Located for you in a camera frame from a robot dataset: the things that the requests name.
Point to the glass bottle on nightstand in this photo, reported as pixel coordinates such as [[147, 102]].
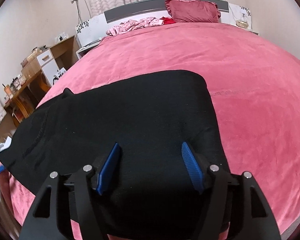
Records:
[[243, 21]]

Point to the red garment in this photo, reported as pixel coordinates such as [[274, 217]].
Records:
[[167, 20]]

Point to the pink floral garment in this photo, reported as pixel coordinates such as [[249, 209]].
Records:
[[132, 25]]

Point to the white nightstand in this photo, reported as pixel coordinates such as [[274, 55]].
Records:
[[90, 33], [237, 16]]

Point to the white box with picture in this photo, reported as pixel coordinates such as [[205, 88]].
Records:
[[58, 75]]

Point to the grey white headboard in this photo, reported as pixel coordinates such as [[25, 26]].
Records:
[[146, 6]]

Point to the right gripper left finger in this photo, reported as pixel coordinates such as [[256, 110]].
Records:
[[64, 197]]

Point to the dark red pillow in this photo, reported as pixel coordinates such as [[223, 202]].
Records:
[[182, 11]]

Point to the pink bed blanket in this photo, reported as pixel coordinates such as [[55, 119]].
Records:
[[254, 85]]

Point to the wooden desk with drawers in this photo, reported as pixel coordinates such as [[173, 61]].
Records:
[[37, 71]]

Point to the left white nightstand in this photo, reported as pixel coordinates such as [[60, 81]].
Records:
[[90, 33]]

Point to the black pants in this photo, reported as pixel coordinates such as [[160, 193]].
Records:
[[149, 116]]

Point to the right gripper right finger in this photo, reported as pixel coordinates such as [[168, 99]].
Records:
[[235, 204]]

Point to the right white nightstand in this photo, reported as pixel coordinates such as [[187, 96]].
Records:
[[237, 16]]

